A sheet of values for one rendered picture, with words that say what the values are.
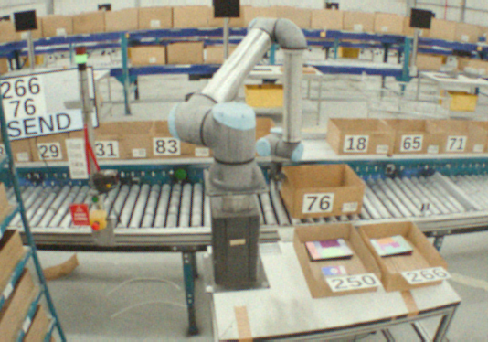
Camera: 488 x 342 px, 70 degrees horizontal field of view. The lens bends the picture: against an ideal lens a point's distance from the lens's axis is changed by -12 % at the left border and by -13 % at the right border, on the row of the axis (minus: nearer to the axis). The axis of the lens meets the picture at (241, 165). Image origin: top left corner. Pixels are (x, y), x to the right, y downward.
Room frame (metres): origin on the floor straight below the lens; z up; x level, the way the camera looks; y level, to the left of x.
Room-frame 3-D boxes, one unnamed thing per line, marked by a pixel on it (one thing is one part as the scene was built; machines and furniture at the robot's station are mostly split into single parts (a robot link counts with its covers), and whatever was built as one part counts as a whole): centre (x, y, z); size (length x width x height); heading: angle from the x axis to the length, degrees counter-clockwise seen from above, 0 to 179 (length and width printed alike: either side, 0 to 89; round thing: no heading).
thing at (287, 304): (1.30, -0.38, 0.74); 1.00 x 0.58 x 0.03; 98
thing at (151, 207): (1.92, 0.50, 0.72); 0.52 x 0.05 x 0.05; 5
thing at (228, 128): (1.33, 0.03, 1.37); 0.17 x 0.15 x 0.18; 56
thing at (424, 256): (1.37, -0.72, 0.80); 0.38 x 0.28 x 0.10; 5
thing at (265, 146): (1.87, -0.14, 1.12); 0.12 x 0.12 x 0.09; 56
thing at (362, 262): (1.36, -0.40, 0.80); 0.38 x 0.28 x 0.10; 6
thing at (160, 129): (2.38, 0.38, 0.96); 0.39 x 0.29 x 0.17; 95
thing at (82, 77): (1.63, 0.69, 1.11); 0.12 x 0.05 x 0.88; 95
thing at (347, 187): (1.94, -0.44, 0.83); 0.39 x 0.29 x 0.17; 98
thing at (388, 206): (2.03, -0.86, 0.72); 0.52 x 0.05 x 0.05; 5
